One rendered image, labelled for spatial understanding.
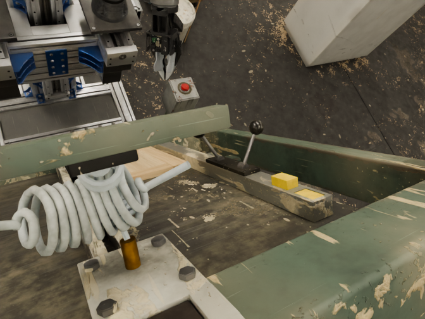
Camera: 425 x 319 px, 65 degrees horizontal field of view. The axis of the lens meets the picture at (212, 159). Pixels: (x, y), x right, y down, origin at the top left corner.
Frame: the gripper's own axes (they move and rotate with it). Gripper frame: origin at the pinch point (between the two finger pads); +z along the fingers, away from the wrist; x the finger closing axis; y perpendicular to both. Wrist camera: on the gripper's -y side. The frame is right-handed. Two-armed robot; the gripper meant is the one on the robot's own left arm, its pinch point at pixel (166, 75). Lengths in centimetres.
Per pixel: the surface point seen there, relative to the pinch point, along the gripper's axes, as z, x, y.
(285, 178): 2, 37, 37
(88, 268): -10, 15, 74
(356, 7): 7, 90, -208
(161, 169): 24.7, 3.6, 14.5
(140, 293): -12, 22, 76
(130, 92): 74, -67, -125
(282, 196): 4, 37, 40
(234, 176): 11.6, 26.6, 27.1
